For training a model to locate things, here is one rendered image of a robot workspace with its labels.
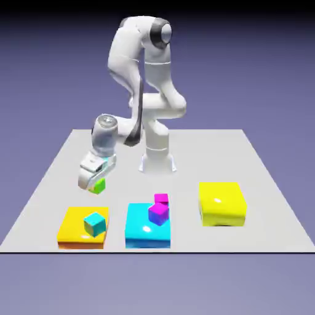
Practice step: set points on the large yellow box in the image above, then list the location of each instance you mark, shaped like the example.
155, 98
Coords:
221, 204

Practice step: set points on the small purple cube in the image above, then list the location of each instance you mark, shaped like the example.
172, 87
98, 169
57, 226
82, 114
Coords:
158, 213

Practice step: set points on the large cyan box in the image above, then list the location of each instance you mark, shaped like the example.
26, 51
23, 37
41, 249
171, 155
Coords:
146, 231

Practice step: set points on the small green cube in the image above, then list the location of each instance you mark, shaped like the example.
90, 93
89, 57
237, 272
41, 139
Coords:
100, 186

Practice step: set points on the small magenta cube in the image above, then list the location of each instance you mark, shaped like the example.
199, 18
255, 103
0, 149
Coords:
161, 197

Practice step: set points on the small cyan cube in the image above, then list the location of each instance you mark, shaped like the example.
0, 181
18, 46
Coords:
94, 224

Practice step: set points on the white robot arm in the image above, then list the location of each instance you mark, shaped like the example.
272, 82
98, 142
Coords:
157, 73

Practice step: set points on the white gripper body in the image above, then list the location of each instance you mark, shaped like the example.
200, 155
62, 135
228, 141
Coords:
88, 176

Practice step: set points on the large orange box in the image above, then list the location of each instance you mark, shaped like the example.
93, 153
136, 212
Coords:
81, 231

